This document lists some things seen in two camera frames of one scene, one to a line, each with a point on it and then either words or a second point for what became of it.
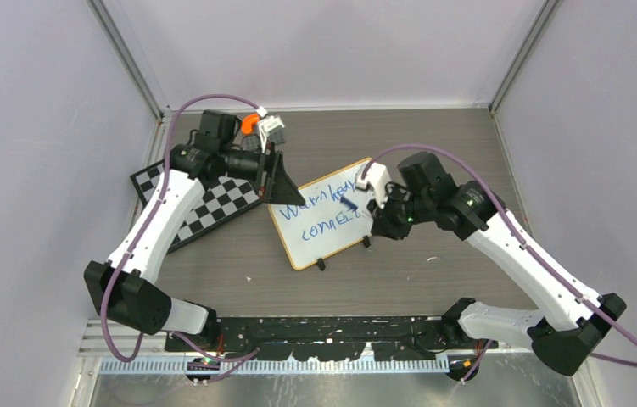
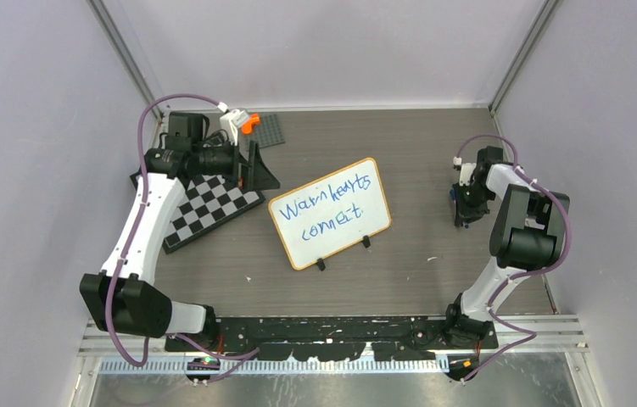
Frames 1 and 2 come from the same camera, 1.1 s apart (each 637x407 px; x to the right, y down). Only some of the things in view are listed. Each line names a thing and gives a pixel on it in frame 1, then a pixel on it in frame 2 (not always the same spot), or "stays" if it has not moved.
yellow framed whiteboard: x=326 y=224 stays
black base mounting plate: x=328 y=338 stays
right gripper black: x=383 y=220 to x=466 y=214
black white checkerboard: x=220 y=200 stays
